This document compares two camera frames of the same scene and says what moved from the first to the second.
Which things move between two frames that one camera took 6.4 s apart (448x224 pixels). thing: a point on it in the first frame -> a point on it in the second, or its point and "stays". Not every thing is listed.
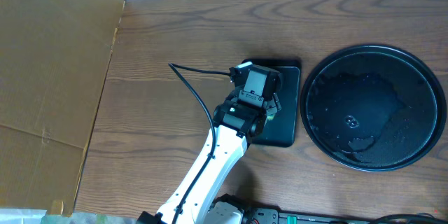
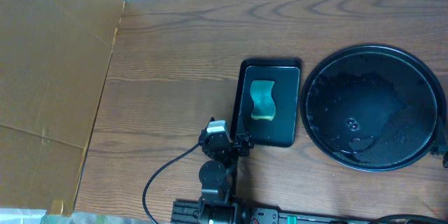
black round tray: [373, 108] stays
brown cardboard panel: [57, 31] stays
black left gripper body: [274, 104] -> [230, 145]
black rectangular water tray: [281, 129] stays
